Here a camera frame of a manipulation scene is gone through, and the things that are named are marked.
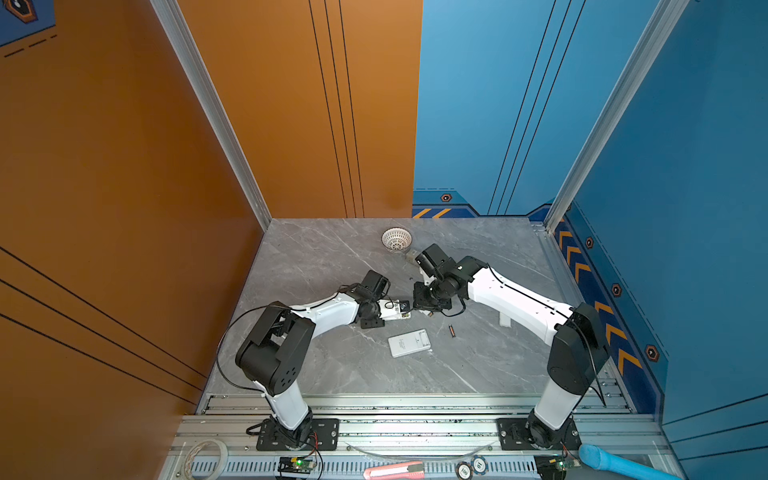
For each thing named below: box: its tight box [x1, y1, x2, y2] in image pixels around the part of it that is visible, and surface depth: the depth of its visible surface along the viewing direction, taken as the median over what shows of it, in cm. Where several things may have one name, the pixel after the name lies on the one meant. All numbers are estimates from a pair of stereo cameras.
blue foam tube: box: [578, 443, 684, 480], surface depth 69 cm
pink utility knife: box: [363, 461, 426, 480], surface depth 70 cm
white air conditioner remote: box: [387, 328, 431, 358], surface depth 89 cm
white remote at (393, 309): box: [378, 299, 411, 321], surface depth 84 cm
